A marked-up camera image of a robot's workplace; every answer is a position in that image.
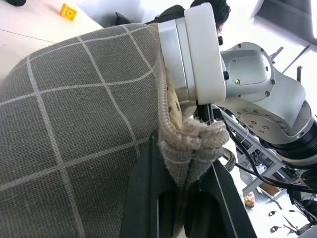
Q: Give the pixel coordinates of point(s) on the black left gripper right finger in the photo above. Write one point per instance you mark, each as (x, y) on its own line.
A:
(223, 213)

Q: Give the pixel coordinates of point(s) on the grey checked cloth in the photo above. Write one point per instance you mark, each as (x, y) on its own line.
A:
(74, 124)

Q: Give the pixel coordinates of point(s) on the orange-yellow toy building brick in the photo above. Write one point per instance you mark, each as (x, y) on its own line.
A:
(68, 11)

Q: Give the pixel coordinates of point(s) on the person with dark hair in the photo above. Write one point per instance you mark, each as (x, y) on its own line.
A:
(220, 12)

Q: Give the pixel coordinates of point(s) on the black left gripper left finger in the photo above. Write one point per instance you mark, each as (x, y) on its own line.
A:
(141, 198)

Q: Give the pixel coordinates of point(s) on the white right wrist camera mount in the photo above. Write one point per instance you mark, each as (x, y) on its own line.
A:
(203, 49)

